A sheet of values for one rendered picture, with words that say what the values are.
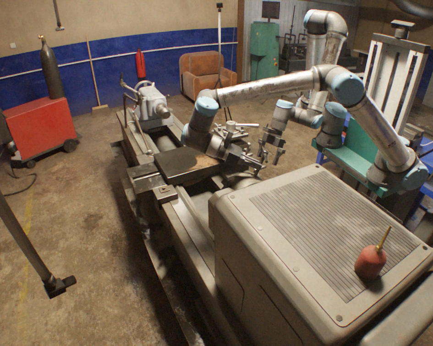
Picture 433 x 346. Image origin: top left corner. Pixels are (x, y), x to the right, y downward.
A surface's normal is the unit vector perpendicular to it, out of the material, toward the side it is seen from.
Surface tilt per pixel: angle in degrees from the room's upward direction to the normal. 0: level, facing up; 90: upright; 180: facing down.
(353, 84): 85
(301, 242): 0
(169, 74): 90
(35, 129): 90
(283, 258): 0
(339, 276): 0
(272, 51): 90
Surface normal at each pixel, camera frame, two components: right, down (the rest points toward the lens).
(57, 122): 0.74, 0.39
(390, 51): -0.92, 0.23
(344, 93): -0.12, 0.50
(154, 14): 0.46, 0.51
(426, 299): 0.00, -0.82
